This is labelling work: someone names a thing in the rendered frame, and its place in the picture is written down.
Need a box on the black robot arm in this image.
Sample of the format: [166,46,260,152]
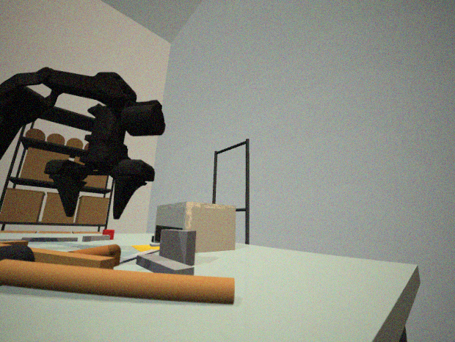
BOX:
[0,67,166,160]

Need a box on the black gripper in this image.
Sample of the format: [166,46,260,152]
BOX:
[44,129,155,219]

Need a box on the red cube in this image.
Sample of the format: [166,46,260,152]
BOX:
[103,230,114,240]

